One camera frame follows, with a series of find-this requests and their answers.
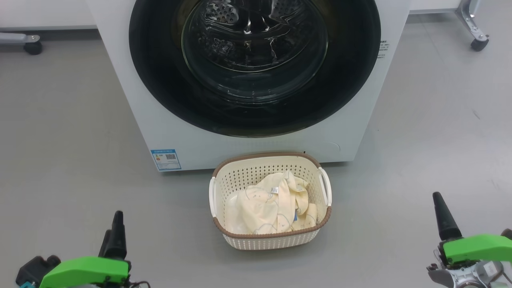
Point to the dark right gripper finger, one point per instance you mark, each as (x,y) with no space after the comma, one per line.
(446,228)

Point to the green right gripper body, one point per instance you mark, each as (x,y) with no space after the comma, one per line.
(476,248)

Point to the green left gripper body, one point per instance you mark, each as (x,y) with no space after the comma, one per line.
(84,272)

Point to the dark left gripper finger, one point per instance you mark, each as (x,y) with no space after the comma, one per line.
(118,244)
(103,246)

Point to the cream printed garment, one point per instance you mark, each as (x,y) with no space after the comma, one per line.
(260,208)

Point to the blue garment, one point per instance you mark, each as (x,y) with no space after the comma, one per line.
(296,218)

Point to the white front-load washing machine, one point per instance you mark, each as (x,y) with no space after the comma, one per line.
(168,132)

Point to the stainless steel washing machine drum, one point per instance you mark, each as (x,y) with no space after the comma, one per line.
(224,14)

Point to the blue energy label sticker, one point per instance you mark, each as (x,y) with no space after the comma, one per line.
(166,160)

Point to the cream perforated laundry basket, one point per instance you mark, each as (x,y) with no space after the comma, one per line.
(240,172)

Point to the small printed text label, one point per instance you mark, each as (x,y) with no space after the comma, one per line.
(382,48)

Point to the grey metal leg with caster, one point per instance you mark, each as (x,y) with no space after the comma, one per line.
(32,47)
(472,24)

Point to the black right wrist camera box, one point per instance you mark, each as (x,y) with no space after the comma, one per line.
(507,234)

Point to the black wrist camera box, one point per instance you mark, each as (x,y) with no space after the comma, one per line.
(507,234)
(36,270)

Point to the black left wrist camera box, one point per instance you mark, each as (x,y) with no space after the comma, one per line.
(36,270)

